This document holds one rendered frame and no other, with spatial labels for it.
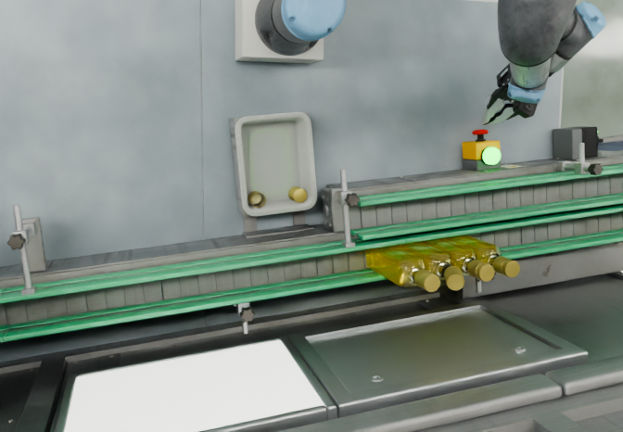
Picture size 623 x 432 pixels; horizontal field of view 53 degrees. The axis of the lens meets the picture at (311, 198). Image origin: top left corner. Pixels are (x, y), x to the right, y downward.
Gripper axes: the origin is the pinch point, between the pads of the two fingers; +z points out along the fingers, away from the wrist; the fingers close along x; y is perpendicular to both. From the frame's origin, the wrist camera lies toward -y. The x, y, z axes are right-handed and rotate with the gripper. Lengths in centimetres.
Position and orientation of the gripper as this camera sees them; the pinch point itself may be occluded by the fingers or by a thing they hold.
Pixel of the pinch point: (487, 122)
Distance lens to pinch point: 163.5
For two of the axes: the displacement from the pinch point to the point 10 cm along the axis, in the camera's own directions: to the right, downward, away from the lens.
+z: -4.8, 5.6, 6.7
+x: -8.7, -3.9, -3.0
